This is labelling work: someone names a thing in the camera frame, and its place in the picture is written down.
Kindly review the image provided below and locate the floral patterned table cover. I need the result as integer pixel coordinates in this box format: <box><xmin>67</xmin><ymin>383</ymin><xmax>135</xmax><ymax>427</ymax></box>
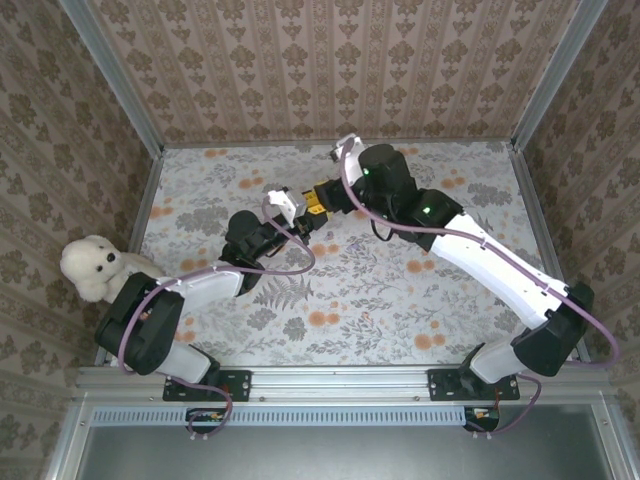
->
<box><xmin>107</xmin><ymin>142</ymin><xmax>576</xmax><ymax>367</ymax></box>

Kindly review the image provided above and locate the white teddy bear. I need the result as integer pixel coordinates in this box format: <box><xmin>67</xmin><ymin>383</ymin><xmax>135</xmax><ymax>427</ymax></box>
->
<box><xmin>59</xmin><ymin>233</ymin><xmax>166</xmax><ymax>304</ymax></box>

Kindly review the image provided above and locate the grey metal panel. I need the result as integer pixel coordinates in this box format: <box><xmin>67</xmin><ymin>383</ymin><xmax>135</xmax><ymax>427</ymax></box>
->
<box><xmin>74</xmin><ymin>405</ymin><xmax>621</xmax><ymax>480</ymax></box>

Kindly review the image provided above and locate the thin black right gripper cable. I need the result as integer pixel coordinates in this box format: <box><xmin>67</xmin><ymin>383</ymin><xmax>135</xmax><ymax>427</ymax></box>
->
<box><xmin>371</xmin><ymin>217</ymin><xmax>397</xmax><ymax>243</ymax></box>

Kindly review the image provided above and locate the thin aluminium table end rail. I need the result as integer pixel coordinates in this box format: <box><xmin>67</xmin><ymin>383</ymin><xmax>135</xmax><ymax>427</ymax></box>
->
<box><xmin>162</xmin><ymin>141</ymin><xmax>516</xmax><ymax>150</ymax></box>

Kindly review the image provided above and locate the aluminium table side rail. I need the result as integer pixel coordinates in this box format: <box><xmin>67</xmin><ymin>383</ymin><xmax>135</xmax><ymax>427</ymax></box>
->
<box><xmin>94</xmin><ymin>147</ymin><xmax>165</xmax><ymax>367</ymax></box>
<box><xmin>510</xmin><ymin>142</ymin><xmax>592</xmax><ymax>365</ymax></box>

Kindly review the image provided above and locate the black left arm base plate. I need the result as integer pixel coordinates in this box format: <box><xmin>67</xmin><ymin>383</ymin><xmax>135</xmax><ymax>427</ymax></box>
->
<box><xmin>162</xmin><ymin>368</ymin><xmax>252</xmax><ymax>403</ymax></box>

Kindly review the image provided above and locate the aluminium mounting rail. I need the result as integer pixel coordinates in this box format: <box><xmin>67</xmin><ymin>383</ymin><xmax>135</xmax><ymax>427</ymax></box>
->
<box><xmin>74</xmin><ymin>364</ymin><xmax>612</xmax><ymax>405</ymax></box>

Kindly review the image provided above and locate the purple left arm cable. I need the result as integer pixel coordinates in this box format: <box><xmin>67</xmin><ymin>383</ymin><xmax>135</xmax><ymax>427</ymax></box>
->
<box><xmin>119</xmin><ymin>197</ymin><xmax>317</xmax><ymax>444</ymax></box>

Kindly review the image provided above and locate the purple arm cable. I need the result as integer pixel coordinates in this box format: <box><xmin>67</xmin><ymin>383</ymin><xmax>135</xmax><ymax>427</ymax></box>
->
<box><xmin>339</xmin><ymin>139</ymin><xmax>622</xmax><ymax>439</ymax></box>
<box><xmin>119</xmin><ymin>197</ymin><xmax>317</xmax><ymax>444</ymax></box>

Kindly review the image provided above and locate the grey slotted cable duct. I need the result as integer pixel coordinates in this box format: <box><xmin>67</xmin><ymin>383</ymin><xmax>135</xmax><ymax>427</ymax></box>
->
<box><xmin>92</xmin><ymin>405</ymin><xmax>467</xmax><ymax>427</ymax></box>

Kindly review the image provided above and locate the aluminium frame post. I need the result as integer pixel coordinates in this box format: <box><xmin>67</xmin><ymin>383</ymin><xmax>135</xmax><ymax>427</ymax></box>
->
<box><xmin>58</xmin><ymin>0</ymin><xmax>166</xmax><ymax>157</ymax></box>
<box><xmin>510</xmin><ymin>0</ymin><xmax>610</xmax><ymax>151</ymax></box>

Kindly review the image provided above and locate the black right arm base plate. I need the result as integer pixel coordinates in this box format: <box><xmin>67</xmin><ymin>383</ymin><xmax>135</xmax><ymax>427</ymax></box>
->
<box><xmin>427</xmin><ymin>368</ymin><xmax>521</xmax><ymax>403</ymax></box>

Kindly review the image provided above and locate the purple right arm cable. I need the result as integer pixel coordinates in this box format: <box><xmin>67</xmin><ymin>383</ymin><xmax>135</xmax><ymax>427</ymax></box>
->
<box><xmin>339</xmin><ymin>139</ymin><xmax>622</xmax><ymax>439</ymax></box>

